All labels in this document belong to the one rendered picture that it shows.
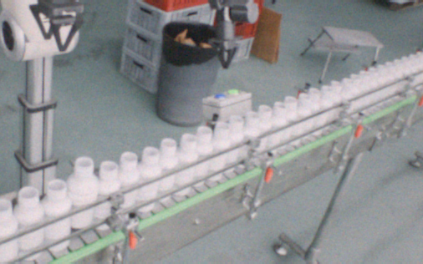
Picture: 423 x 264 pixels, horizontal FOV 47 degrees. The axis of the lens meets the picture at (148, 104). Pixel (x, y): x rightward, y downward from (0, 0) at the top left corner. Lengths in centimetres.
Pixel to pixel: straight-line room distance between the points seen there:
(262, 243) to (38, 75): 157
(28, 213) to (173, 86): 231
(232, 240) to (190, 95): 105
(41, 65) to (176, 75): 167
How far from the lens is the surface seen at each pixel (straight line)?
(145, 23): 358
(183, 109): 326
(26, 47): 148
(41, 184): 185
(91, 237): 111
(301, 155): 159
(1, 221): 95
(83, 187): 100
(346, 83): 169
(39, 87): 163
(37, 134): 171
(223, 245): 258
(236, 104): 149
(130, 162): 106
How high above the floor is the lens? 182
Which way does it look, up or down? 31 degrees down
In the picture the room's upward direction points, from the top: 9 degrees clockwise
